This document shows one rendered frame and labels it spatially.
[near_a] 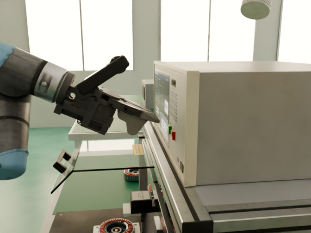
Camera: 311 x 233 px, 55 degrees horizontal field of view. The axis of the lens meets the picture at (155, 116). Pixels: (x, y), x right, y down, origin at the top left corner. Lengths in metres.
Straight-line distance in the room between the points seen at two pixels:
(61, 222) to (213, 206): 0.73
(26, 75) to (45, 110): 4.95
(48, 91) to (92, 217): 0.64
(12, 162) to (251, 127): 0.44
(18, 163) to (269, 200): 0.45
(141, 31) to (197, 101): 4.86
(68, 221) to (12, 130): 0.57
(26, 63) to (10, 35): 4.97
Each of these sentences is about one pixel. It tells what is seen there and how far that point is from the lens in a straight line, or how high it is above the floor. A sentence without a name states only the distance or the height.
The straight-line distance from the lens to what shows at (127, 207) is 0.96.
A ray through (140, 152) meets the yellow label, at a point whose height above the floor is 1.07.
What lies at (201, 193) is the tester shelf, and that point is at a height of 1.11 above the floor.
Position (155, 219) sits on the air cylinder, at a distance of 1.00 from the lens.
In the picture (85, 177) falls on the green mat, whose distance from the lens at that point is 1.50.
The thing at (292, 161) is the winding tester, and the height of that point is 1.15.
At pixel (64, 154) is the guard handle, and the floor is 1.06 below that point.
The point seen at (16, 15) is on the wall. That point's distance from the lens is 5.56.
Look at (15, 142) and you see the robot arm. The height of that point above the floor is 1.18.
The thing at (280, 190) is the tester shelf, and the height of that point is 1.11.
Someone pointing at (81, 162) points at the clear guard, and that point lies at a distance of 0.81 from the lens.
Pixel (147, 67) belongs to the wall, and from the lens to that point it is 5.34.
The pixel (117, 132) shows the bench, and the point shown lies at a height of 0.74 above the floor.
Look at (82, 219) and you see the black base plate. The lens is 1.13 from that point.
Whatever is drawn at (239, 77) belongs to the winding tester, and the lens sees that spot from 0.52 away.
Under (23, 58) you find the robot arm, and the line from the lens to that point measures 0.62.
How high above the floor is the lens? 1.35
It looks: 13 degrees down
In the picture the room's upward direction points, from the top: straight up
